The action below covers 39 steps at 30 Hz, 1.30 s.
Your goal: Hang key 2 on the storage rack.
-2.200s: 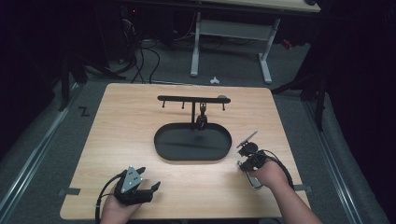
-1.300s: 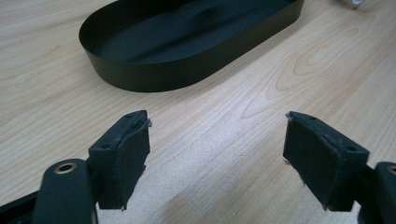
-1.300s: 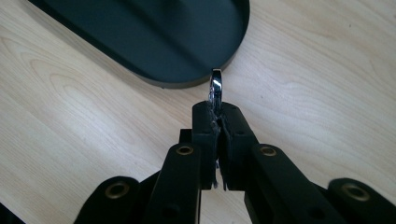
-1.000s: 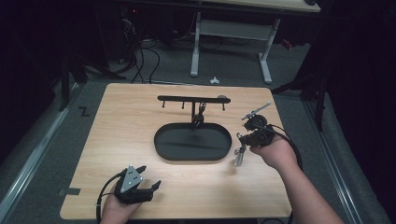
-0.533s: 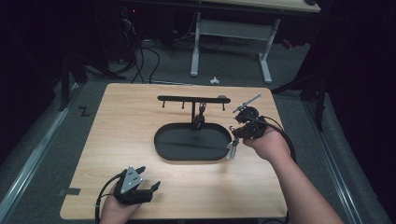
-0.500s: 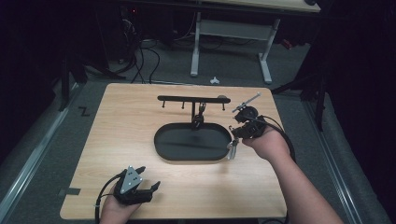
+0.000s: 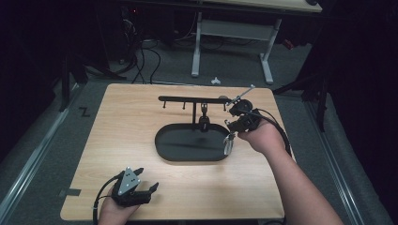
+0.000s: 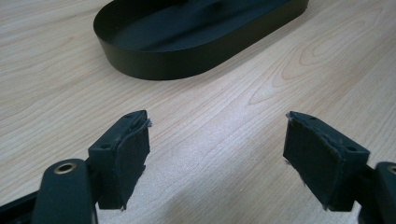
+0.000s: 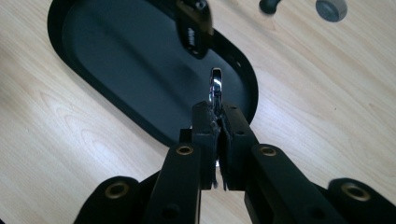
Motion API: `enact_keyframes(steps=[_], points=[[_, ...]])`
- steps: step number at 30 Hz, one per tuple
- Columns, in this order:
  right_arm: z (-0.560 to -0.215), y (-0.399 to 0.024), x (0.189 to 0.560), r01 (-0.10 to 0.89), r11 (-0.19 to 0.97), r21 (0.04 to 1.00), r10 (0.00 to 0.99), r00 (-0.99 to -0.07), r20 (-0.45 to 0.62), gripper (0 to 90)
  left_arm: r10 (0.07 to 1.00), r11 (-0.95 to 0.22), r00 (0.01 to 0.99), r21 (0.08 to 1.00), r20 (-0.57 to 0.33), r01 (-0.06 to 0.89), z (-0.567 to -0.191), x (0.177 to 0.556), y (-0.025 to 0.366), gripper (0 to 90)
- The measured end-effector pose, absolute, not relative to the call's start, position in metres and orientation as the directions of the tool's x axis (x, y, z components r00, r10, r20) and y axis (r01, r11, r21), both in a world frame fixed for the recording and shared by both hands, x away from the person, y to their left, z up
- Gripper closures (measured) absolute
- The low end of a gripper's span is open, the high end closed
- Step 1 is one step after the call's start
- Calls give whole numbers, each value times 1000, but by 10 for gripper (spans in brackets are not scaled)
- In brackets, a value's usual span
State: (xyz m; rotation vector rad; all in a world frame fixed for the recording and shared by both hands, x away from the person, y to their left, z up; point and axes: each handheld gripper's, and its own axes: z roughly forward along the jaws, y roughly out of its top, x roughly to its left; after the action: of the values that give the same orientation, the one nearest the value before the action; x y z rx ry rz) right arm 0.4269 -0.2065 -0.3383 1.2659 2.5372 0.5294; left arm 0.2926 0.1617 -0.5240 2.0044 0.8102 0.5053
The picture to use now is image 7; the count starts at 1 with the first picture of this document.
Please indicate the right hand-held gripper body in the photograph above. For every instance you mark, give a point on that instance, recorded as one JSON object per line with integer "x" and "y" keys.
{"x": 245, "y": 117}

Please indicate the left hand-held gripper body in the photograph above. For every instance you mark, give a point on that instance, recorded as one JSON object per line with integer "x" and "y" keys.
{"x": 126, "y": 190}

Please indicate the black key rack with tray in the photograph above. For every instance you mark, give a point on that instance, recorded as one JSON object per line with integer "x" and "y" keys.
{"x": 191, "y": 143}

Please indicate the person's left hand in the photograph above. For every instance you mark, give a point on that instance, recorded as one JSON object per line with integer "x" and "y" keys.
{"x": 114, "y": 214}

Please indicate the person's right hand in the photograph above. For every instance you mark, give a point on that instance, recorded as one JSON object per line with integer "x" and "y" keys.
{"x": 263, "y": 137}

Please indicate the small white floor piece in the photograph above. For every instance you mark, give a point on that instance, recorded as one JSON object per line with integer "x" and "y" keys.
{"x": 215, "y": 81}

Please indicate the grey tape strip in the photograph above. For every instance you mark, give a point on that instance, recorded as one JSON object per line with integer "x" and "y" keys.
{"x": 70, "y": 192}

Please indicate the black metal stand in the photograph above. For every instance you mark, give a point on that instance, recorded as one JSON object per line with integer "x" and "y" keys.
{"x": 319, "y": 90}
{"x": 67, "y": 81}

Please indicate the black zigzag tape mark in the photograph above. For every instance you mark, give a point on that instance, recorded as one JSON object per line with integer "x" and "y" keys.
{"x": 84, "y": 112}

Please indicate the small red thing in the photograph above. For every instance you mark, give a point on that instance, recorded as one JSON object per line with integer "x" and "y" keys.
{"x": 288, "y": 44}

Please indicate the white-legged desk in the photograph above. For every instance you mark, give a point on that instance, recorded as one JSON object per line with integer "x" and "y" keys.
{"x": 234, "y": 29}

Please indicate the metal floor rail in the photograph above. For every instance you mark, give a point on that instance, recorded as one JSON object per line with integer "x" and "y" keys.
{"x": 341, "y": 175}
{"x": 34, "y": 153}

